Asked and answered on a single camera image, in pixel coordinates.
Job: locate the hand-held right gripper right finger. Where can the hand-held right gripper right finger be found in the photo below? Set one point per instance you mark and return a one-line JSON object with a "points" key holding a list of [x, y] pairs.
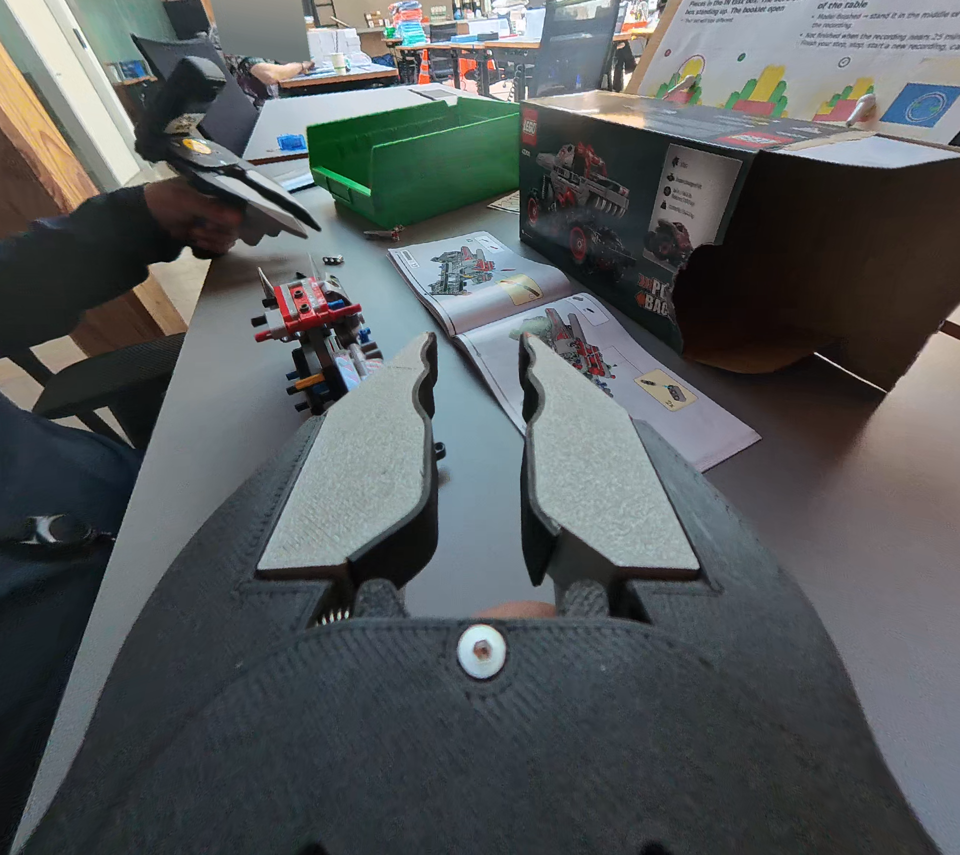
{"points": [[607, 487]]}

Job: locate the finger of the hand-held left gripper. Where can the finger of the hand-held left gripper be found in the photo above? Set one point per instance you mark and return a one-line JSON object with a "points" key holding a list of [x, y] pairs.
{"points": [[262, 225], [247, 184]]}

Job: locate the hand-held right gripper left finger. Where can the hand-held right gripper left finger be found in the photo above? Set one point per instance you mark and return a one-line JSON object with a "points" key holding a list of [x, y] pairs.
{"points": [[352, 480]]}

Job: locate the black and red lego model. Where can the black and red lego model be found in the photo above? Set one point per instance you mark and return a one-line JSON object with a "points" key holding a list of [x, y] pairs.
{"points": [[300, 304]]}

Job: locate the person's left forearm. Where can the person's left forearm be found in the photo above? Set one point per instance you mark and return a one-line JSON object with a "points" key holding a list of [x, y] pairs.
{"points": [[67, 270]]}

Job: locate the lego instruction booklet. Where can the lego instruction booklet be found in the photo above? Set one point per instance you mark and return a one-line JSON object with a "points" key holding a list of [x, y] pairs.
{"points": [[705, 435]]}

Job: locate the small reddish lego piece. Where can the small reddish lego piece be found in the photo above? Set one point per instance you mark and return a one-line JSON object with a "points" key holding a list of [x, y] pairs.
{"points": [[384, 232]]}

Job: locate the black lego box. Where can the black lego box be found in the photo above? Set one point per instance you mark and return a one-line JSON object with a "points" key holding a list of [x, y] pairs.
{"points": [[600, 195]]}

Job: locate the person's left hand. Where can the person's left hand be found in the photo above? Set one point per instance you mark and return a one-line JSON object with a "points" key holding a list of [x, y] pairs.
{"points": [[191, 221]]}

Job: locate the small blue plastic piece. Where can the small blue plastic piece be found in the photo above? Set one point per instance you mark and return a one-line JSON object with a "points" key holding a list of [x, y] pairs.
{"points": [[292, 143]]}

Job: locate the white cup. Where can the white cup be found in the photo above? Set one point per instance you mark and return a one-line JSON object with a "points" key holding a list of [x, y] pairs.
{"points": [[340, 62]]}

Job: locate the green plastic bin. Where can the green plastic bin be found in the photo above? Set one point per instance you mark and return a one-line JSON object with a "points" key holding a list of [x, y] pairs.
{"points": [[420, 150]]}

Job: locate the orange traffic cone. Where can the orange traffic cone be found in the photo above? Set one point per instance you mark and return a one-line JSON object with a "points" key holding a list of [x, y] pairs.
{"points": [[424, 69]]}

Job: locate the black mesh office chair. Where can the black mesh office chair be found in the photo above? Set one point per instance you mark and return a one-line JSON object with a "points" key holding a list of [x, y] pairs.
{"points": [[112, 375]]}

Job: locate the stack of coloured trays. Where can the stack of coloured trays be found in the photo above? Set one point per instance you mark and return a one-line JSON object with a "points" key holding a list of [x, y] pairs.
{"points": [[409, 22]]}

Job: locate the printed paper sheet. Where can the printed paper sheet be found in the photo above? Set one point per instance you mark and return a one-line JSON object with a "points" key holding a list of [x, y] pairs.
{"points": [[504, 202]]}

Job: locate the person's dark navy clothing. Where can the person's dark navy clothing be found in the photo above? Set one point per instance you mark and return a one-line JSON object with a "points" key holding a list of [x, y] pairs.
{"points": [[45, 480]]}

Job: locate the instruction poster board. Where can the instruction poster board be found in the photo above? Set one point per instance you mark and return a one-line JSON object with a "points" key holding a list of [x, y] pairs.
{"points": [[862, 7]]}

